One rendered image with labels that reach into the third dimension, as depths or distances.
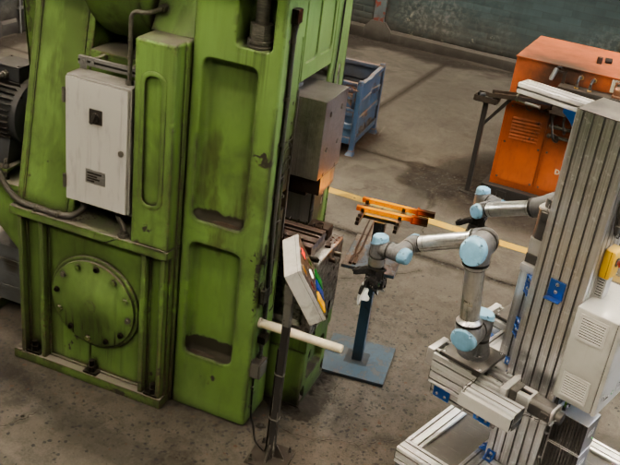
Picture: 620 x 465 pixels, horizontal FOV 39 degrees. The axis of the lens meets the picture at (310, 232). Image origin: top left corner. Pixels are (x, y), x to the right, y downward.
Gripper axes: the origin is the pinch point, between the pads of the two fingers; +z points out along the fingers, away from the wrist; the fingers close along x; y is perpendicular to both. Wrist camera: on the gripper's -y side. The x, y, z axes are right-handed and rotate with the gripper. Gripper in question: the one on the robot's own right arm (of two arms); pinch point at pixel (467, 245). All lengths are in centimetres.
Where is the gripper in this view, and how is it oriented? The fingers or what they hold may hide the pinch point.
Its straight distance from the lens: 484.5
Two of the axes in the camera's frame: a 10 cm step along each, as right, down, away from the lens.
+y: 7.4, 3.8, -5.5
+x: 6.6, -2.8, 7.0
